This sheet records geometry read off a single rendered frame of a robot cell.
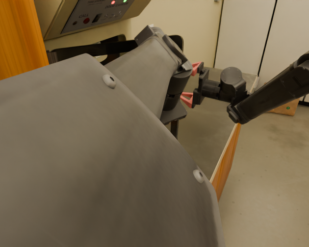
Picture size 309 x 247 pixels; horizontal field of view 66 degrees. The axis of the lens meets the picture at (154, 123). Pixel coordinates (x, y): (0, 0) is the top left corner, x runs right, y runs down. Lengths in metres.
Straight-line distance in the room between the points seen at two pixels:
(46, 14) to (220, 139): 0.77
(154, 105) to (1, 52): 0.32
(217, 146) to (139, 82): 0.81
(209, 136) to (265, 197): 1.24
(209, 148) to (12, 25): 0.75
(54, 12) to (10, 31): 0.08
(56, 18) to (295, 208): 2.05
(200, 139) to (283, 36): 2.63
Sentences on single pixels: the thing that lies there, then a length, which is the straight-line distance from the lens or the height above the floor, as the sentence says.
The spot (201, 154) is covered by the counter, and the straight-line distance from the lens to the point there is 0.91.
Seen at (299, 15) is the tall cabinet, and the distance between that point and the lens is 3.42.
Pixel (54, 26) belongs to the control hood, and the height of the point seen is 1.43.
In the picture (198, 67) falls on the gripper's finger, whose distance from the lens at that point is 0.74.
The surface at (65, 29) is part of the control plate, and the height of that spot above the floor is 1.42.
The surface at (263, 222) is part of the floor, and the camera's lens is 2.00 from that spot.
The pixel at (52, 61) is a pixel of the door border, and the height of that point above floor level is 1.37.
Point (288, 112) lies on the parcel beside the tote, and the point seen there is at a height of 0.04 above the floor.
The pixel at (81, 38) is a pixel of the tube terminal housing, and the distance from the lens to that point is 0.58.
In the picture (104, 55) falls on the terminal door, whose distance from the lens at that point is 0.52.
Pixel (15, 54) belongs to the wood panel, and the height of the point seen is 1.41.
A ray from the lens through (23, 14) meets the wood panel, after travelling 0.38.
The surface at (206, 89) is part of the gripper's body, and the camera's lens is 0.75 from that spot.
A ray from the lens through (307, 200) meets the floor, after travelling 2.30.
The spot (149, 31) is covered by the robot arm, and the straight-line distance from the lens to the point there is 0.46.
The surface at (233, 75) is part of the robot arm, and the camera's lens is 0.69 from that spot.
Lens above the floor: 1.51
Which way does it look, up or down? 32 degrees down
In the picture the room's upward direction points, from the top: straight up
